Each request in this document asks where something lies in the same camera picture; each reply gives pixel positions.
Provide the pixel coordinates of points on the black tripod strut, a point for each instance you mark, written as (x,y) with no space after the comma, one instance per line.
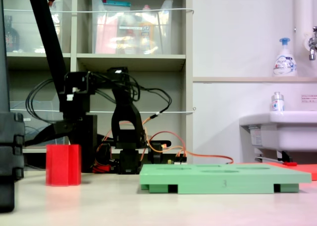
(32,142)

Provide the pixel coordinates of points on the white foam soap bottle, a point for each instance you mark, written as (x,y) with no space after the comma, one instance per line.
(284,62)

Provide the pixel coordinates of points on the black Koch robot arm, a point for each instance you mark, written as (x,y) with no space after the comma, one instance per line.
(126,117)

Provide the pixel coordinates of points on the red cross columnar block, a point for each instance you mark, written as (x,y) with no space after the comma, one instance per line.
(63,165)

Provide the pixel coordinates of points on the clear bin with bottles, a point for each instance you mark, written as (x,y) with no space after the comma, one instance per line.
(27,32)

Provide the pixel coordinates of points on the orange bottle pink cap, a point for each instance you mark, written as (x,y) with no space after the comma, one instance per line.
(147,32)

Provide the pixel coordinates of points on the small circuit board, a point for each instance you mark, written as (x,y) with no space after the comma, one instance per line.
(177,162)

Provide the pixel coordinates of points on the red-orange flat mat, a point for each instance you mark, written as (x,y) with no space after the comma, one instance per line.
(307,169)

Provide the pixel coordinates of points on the dark grey upright panel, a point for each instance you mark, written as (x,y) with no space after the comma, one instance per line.
(3,50)

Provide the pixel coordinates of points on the pink wall label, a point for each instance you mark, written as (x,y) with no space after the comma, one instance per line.
(309,98)

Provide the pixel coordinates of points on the large clear plastic bin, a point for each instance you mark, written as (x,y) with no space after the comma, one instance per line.
(163,37)

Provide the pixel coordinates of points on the black tripod leg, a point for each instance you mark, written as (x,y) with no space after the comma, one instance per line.
(47,37)

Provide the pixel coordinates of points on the green shape hole board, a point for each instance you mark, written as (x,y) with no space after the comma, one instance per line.
(210,181)

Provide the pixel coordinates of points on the small red block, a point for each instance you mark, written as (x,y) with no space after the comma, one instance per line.
(290,164)

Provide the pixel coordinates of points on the small clear sanitizer bottle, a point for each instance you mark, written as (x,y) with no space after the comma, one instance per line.
(277,103)

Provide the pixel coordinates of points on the beige shelf unit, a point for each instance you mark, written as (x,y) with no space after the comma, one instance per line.
(148,62)

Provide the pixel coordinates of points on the white sink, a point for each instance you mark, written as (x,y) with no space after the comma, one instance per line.
(292,131)

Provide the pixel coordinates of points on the pink package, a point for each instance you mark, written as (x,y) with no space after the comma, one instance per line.
(106,35)

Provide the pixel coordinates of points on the dark glass bottle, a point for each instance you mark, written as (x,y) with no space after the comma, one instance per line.
(11,37)

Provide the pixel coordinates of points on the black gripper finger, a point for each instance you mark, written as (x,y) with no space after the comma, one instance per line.
(91,136)
(67,127)

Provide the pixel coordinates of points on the notched black stack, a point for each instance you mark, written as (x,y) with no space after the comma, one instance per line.
(10,146)

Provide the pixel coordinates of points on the chrome faucet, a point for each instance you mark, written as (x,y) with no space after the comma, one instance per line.
(312,43)

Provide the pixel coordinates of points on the metal sink support bar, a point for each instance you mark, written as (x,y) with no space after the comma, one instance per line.
(270,159)

